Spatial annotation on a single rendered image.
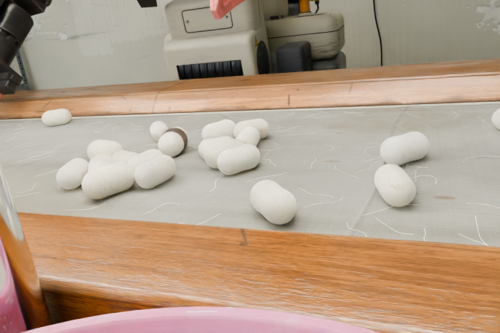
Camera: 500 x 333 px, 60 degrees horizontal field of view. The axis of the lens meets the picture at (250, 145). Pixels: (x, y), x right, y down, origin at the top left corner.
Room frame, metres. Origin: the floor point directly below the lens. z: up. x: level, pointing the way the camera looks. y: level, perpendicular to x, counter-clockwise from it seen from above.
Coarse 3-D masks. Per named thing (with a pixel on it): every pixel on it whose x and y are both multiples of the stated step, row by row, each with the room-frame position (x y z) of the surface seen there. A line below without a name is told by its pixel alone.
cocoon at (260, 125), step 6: (246, 120) 0.38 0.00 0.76; (252, 120) 0.38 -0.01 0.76; (258, 120) 0.37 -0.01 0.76; (264, 120) 0.38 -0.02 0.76; (234, 126) 0.38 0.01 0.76; (240, 126) 0.37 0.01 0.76; (246, 126) 0.37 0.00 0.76; (252, 126) 0.37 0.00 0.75; (258, 126) 0.37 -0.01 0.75; (264, 126) 0.37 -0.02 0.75; (234, 132) 0.37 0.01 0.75; (264, 132) 0.37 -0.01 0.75
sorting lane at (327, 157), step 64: (0, 128) 0.59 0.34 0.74; (64, 128) 0.54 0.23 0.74; (128, 128) 0.49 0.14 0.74; (192, 128) 0.45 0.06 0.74; (320, 128) 0.39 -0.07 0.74; (384, 128) 0.36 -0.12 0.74; (448, 128) 0.34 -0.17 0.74; (64, 192) 0.31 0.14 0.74; (128, 192) 0.29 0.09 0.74; (192, 192) 0.27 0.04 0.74; (320, 192) 0.25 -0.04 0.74; (448, 192) 0.22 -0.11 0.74
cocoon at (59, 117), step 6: (42, 114) 0.56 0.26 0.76; (48, 114) 0.55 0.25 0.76; (54, 114) 0.55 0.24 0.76; (60, 114) 0.55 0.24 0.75; (66, 114) 0.56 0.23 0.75; (42, 120) 0.55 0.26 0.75; (48, 120) 0.55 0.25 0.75; (54, 120) 0.55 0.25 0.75; (60, 120) 0.55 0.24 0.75; (66, 120) 0.55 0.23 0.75
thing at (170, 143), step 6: (168, 132) 0.36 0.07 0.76; (174, 132) 0.36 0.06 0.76; (186, 132) 0.38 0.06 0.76; (162, 138) 0.35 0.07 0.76; (168, 138) 0.35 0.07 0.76; (174, 138) 0.35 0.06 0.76; (180, 138) 0.36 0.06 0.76; (162, 144) 0.35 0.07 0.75; (168, 144) 0.35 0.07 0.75; (174, 144) 0.35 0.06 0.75; (180, 144) 0.35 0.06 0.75; (162, 150) 0.35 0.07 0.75; (168, 150) 0.35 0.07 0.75; (174, 150) 0.35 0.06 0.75; (180, 150) 0.36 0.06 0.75; (174, 156) 0.36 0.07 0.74
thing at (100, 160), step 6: (96, 156) 0.32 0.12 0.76; (102, 156) 0.32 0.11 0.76; (108, 156) 0.32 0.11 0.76; (90, 162) 0.32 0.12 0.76; (96, 162) 0.31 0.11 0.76; (102, 162) 0.31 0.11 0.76; (108, 162) 0.31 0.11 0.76; (114, 162) 0.32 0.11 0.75; (90, 168) 0.30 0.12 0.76; (96, 168) 0.30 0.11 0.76
